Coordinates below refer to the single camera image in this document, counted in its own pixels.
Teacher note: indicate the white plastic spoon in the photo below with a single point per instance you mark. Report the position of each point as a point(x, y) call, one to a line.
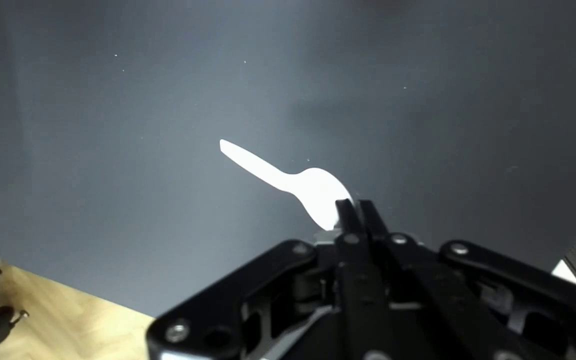
point(314, 190)

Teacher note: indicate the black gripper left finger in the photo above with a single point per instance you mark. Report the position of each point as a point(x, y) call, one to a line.
point(261, 300)

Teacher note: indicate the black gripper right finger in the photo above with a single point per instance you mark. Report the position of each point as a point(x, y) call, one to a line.
point(488, 306)

